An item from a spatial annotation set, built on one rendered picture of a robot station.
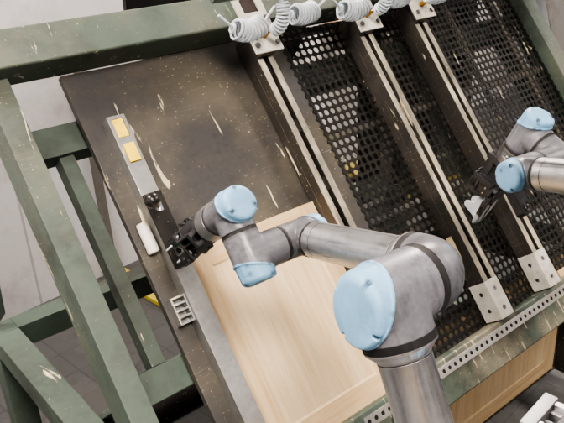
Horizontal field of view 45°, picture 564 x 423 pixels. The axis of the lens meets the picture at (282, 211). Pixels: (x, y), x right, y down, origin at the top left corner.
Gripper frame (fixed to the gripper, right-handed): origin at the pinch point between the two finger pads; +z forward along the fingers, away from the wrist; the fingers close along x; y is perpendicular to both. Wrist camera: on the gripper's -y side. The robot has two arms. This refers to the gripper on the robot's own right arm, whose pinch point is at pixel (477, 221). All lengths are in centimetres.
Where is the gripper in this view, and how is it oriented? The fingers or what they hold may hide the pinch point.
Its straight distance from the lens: 193.8
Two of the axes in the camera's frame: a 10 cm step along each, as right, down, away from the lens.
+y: -6.6, -6.4, 3.8
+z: -2.8, 6.9, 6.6
